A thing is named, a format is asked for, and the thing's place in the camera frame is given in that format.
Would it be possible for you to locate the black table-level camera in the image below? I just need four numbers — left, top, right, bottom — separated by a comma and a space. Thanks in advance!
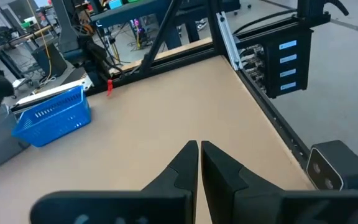
305, 139, 358, 191

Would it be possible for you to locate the black control box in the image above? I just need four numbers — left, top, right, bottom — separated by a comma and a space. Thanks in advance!
264, 28, 314, 100

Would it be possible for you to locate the silver aluminium bracket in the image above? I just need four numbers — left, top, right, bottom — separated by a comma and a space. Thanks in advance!
216, 11, 242, 72

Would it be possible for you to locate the blue workbench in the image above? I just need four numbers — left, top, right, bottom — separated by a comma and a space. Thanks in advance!
90, 0, 241, 50

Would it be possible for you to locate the blue plastic basket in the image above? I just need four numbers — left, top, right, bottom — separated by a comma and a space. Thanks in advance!
11, 85, 92, 147

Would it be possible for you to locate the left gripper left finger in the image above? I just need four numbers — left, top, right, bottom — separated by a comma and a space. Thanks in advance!
29, 139, 200, 224

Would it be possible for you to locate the yellow cable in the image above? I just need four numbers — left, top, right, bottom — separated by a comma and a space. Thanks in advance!
26, 0, 55, 86

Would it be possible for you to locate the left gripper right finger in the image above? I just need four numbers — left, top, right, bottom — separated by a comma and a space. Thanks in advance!
200, 140, 358, 224

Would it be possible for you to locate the black aluminium table frame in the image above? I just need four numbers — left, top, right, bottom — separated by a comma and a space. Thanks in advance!
11, 0, 351, 169

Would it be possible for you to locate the black hose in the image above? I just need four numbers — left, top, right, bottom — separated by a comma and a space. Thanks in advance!
233, 9, 300, 35

